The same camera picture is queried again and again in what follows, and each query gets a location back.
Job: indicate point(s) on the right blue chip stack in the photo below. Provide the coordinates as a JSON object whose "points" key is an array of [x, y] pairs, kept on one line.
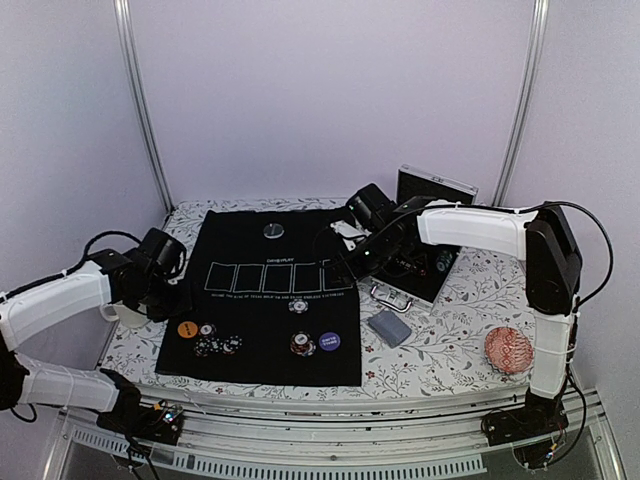
{"points": [[444, 260]]}

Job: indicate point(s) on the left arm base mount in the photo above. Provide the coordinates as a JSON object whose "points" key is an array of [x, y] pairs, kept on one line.
{"points": [[161, 423]]}

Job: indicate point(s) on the clear acrylic dealer button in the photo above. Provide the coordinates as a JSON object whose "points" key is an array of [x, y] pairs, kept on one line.
{"points": [[273, 231]]}

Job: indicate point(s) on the orange black poker chip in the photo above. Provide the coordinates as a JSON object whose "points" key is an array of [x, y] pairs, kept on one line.
{"points": [[301, 344]]}

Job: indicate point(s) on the black poker playing mat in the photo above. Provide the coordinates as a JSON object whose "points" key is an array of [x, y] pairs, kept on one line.
{"points": [[242, 283]]}

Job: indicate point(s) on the blue white poker chip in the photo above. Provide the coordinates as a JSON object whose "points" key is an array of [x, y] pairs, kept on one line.
{"points": [[298, 306]]}

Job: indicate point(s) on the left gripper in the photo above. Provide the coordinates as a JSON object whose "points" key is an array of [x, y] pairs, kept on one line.
{"points": [[184, 307]]}

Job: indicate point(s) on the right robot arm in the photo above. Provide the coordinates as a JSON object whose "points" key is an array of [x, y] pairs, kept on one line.
{"points": [[380, 231]]}

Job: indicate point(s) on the black white chip stack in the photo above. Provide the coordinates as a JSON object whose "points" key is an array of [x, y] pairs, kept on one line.
{"points": [[208, 342]]}

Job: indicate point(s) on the cream ceramic mug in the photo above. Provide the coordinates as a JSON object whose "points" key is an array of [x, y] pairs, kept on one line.
{"points": [[120, 313]]}

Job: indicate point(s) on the red black chip row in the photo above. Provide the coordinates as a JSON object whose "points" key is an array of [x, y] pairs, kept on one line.
{"points": [[417, 266]]}

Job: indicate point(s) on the aluminium poker chip case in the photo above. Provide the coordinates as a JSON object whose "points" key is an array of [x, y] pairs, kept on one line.
{"points": [[401, 292]]}

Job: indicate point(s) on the left aluminium frame post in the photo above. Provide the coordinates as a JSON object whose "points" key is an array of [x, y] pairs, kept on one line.
{"points": [[132, 68]]}

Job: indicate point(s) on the right aluminium frame post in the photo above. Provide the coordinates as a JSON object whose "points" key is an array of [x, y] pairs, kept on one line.
{"points": [[533, 56]]}

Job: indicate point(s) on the aluminium frame post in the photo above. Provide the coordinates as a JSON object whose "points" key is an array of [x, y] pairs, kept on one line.
{"points": [[132, 68], [533, 56]]}

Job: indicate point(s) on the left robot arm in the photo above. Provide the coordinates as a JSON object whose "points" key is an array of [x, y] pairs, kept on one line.
{"points": [[97, 279]]}

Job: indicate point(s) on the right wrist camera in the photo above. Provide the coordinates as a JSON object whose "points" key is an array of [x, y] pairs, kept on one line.
{"points": [[350, 235]]}

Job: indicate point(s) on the orange big blind button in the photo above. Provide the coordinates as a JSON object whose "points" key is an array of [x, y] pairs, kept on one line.
{"points": [[187, 329]]}

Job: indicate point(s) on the purple small blind button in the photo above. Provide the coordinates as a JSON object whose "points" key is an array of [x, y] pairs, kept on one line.
{"points": [[329, 341]]}

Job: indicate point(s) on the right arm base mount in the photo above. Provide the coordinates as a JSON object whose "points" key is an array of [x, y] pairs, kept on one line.
{"points": [[538, 416]]}

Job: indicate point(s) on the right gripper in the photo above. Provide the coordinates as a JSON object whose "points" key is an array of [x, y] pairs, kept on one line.
{"points": [[349, 269]]}

